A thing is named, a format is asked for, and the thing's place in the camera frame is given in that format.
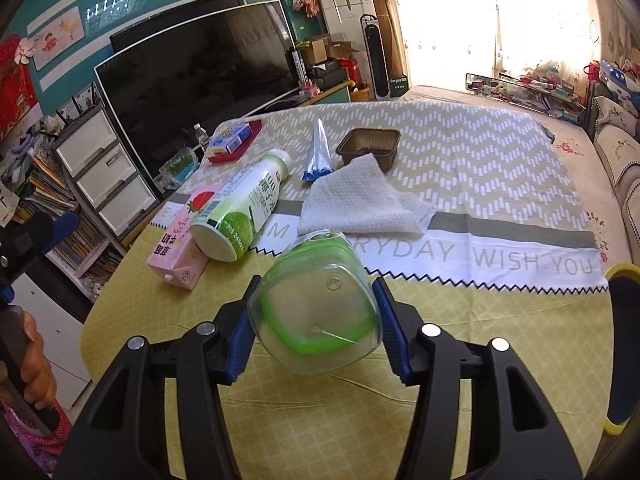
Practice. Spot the beige embroidered curtains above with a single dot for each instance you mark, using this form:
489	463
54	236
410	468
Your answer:
500	15

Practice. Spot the black box with green print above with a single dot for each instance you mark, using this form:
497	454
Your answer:
398	86

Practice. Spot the white plastic drawer unit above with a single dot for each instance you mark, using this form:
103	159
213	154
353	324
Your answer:
105	175

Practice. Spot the clear container with green lid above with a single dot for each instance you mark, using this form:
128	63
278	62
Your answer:
315	310

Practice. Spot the pink dotted clothing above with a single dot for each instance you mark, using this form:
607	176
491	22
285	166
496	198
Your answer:
30	440

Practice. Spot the clear bag with greens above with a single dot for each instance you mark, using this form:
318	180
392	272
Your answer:
177	165

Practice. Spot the person's left hand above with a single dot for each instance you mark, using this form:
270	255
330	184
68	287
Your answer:
40	380

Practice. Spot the glass coffee table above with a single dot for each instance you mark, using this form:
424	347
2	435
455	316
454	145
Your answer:
525	92

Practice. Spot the cartoon wall poster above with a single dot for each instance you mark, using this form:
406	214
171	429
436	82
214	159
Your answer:
55	37

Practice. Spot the large curved television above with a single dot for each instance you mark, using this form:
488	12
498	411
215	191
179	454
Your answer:
200	95

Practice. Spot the pink small box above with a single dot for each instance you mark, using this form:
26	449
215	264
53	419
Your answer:
310	90

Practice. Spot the brown plastic tray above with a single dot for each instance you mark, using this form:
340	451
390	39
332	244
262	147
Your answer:
370	147

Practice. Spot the yellow checked tablecloth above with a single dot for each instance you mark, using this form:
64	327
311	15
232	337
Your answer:
500	360

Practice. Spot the stack of books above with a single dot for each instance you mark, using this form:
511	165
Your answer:
50	195

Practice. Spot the blue white small pack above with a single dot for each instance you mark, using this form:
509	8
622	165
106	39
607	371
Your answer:
227	141

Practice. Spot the cardboard boxes by television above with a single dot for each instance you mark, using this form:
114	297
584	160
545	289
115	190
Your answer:
325	50

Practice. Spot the white bottle with green label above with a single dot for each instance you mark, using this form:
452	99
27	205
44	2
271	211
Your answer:
240	205

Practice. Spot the red wall decoration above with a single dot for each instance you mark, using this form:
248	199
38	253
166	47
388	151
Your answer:
15	95

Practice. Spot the beige chevron cloth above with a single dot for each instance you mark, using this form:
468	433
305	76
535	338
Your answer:
475	170

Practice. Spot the pink drink carton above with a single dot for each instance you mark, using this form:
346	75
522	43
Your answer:
175	265

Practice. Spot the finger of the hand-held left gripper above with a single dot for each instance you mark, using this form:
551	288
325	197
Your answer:
65	227

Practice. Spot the white paper towel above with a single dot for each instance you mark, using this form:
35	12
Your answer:
360	200

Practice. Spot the blue white cone wrapper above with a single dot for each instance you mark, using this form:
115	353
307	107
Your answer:
319	157

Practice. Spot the beige sofa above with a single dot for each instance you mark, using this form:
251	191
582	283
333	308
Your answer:
620	150

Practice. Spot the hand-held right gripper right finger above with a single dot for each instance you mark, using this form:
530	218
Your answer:
395	330

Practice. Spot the white tower fan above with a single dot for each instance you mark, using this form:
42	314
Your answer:
376	57

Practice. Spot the clear water bottle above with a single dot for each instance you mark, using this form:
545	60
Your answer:
201	137

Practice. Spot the white cabinet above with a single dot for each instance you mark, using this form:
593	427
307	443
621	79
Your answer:
55	335

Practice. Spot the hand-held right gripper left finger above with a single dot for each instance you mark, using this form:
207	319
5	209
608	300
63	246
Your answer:
240	330

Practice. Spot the blue star bag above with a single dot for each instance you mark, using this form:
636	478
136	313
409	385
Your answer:
614	75

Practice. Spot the black bin with yellow rim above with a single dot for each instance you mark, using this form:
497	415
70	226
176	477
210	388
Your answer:
625	350

